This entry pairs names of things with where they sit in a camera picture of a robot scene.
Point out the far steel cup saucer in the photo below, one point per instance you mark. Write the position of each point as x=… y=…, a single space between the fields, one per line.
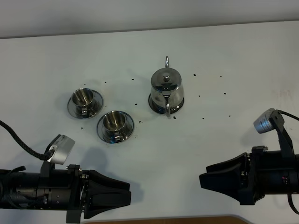
x=98 y=104

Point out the steel teapot saucer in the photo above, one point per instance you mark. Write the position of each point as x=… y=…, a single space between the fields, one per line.
x=161 y=110

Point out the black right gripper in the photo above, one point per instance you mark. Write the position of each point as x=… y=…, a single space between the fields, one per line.
x=268 y=174

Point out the near steel teacup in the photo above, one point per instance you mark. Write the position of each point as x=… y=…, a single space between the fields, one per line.
x=114 y=125

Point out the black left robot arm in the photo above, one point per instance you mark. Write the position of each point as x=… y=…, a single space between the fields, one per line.
x=18 y=190

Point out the near steel cup saucer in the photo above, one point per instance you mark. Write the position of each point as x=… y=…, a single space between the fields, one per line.
x=128 y=131

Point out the steel teacup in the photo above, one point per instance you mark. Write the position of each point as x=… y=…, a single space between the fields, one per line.
x=83 y=99
x=114 y=125

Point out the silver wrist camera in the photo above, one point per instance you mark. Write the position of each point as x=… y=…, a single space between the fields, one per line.
x=269 y=120
x=60 y=147

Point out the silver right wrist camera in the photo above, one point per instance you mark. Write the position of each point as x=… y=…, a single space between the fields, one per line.
x=269 y=120

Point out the far steel teacup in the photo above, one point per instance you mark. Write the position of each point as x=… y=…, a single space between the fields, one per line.
x=83 y=99

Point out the stainless steel teapot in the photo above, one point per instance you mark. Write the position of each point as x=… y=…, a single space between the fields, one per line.
x=166 y=88

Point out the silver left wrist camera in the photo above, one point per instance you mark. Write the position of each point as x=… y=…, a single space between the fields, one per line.
x=60 y=147

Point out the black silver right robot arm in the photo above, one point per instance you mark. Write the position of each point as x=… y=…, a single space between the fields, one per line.
x=294 y=173

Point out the steel cup saucer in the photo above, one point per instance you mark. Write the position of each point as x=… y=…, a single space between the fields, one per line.
x=98 y=104
x=128 y=131

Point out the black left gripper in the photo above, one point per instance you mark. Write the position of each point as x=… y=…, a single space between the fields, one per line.
x=62 y=190

